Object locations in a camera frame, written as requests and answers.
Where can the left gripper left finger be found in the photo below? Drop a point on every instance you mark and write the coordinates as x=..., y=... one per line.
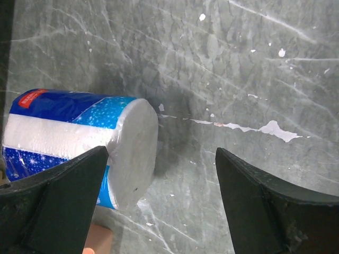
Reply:
x=51, y=212

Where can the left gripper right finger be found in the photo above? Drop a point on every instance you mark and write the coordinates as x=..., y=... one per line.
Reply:
x=267, y=214

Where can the white toilet roll blue wrapper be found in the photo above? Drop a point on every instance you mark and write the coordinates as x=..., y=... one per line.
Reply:
x=46, y=127

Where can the orange plastic desk organizer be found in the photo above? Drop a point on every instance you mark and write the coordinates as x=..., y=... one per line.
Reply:
x=99, y=240

